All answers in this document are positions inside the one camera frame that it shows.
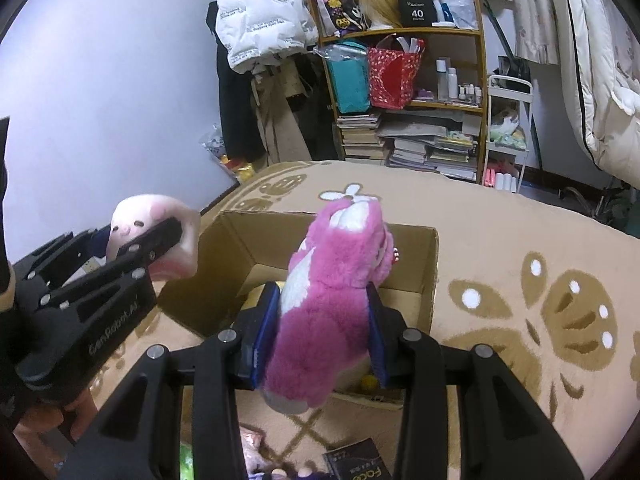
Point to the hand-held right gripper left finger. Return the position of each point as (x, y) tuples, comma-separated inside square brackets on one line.
[(264, 332)]

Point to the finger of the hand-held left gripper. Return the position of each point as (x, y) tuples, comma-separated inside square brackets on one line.
[(65, 250), (150, 245)]

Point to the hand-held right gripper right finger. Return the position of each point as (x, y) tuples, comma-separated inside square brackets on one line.
[(376, 340)]

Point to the white pink plush toy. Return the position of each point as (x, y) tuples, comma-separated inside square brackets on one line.
[(145, 210)]

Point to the pink plush bear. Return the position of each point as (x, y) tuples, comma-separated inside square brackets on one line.
[(320, 320)]

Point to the cardboard box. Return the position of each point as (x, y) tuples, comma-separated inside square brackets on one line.
[(240, 245)]

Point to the person's left hand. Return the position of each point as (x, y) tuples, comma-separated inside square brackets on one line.
[(75, 417)]

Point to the yellow ball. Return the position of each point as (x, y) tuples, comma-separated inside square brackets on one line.
[(370, 383)]

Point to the pile of colourful packets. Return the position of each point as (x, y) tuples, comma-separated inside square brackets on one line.
[(230, 160)]

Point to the black booklet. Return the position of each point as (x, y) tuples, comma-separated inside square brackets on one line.
[(357, 462)]

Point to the green packet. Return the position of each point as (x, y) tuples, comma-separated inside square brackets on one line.
[(186, 462)]

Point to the beige patterned blanket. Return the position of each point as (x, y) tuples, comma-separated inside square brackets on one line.
[(500, 240)]

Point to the dark hanging clothes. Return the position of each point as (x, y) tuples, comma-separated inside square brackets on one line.
[(235, 110)]

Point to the leaning cardboard sheets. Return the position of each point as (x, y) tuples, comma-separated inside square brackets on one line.
[(280, 120)]

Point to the pile of books and magazines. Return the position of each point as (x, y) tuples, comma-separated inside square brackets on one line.
[(435, 152)]

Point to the stack of old books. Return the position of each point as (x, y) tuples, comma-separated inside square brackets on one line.
[(360, 135)]

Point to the white trolley cart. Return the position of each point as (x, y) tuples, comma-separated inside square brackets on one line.
[(507, 125)]

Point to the teal bag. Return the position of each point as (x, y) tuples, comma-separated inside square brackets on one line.
[(350, 82)]

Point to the white puffer jacket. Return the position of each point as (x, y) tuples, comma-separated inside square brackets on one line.
[(260, 10)]

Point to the red patterned gift bag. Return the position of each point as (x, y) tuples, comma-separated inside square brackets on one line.
[(392, 77)]

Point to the short white bottle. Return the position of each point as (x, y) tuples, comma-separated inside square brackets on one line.
[(452, 85)]

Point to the printed cartoon bag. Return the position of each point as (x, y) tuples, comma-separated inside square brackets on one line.
[(335, 5)]

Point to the wooden shelf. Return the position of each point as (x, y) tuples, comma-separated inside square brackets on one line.
[(400, 32)]

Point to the black box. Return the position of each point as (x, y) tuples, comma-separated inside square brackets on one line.
[(417, 10)]

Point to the blond wig on head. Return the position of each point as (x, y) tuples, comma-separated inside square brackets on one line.
[(377, 0)]

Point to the white hanging quilt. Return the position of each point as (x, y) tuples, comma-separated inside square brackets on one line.
[(600, 60)]

